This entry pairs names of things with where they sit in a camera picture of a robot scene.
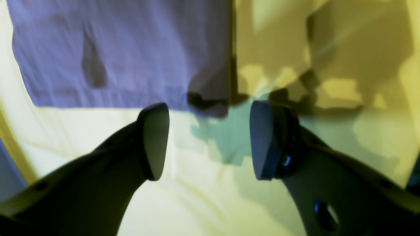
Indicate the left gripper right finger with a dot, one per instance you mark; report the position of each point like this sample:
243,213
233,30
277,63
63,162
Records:
336,195

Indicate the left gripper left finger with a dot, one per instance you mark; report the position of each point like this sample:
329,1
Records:
89,195

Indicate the brown T-shirt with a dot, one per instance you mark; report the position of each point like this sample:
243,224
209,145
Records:
124,53

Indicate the yellow tablecloth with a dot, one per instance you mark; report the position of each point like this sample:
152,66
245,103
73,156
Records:
350,68

